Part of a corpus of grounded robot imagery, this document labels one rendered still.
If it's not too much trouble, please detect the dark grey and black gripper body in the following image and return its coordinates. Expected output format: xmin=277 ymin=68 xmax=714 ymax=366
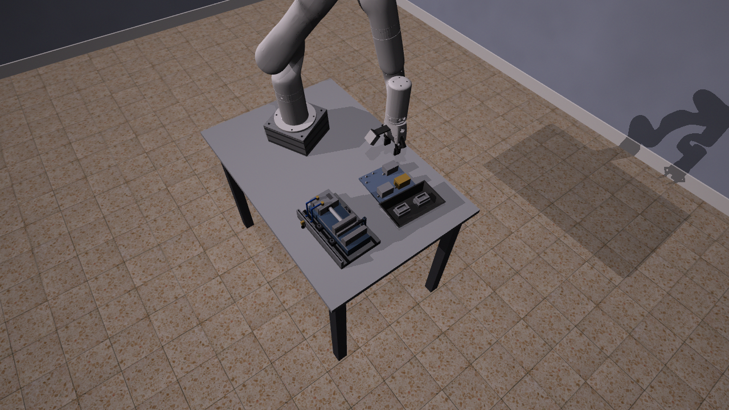
xmin=383 ymin=117 xmax=407 ymax=145

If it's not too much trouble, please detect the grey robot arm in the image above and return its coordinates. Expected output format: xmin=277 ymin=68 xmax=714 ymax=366
xmin=255 ymin=0 xmax=412 ymax=133

